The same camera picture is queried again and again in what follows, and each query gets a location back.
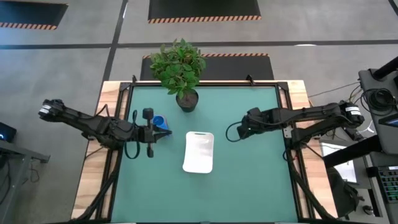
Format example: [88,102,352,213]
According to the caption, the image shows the grey equipment cart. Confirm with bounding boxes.
[357,55,398,156]

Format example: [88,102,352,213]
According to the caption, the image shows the coiled black cable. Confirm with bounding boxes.
[361,88,398,112]

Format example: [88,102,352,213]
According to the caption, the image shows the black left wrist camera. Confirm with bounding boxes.
[119,120,142,144]

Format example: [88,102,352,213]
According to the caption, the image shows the green plant in black pot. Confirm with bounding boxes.
[149,38,207,113]

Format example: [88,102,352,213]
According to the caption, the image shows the black pole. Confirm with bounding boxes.
[371,55,398,80]

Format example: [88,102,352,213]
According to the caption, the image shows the black beam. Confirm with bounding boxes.
[322,134,383,169]

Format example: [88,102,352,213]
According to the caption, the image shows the white plastic basket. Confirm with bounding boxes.
[182,131,215,174]

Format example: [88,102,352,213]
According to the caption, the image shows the grey desk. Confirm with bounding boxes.
[0,139,50,215]

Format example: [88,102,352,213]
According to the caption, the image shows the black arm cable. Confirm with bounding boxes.
[226,121,246,143]
[123,109,141,160]

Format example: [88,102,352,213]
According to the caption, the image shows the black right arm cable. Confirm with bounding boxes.
[226,121,246,143]

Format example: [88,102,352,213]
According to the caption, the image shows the black backpack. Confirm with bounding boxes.
[326,167,364,220]

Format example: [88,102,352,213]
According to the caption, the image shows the green table mat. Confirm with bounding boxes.
[111,85,299,223]

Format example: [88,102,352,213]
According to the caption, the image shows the black device with blue light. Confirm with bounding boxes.
[0,121,17,143]

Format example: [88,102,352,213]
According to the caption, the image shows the black aluminium table frame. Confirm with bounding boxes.
[70,74,340,224]

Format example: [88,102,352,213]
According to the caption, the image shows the black power brick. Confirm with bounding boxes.
[341,124,359,141]

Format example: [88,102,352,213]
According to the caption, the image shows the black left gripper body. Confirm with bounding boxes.
[141,107,156,159]

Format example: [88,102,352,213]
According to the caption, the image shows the backlit keyboard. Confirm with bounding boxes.
[376,166,398,203]

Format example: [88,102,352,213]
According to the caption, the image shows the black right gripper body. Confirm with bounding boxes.
[236,107,262,141]

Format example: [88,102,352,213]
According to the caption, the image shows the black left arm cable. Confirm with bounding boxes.
[123,109,141,160]

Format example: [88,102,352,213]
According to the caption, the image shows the black hazard-striped floor mat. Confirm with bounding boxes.
[147,0,261,24]
[139,52,275,81]
[0,0,69,30]

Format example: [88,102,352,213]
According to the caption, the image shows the white paper sheet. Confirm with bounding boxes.
[319,141,358,184]

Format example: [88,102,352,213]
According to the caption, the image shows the blue measuring cup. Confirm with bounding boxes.
[152,114,171,131]

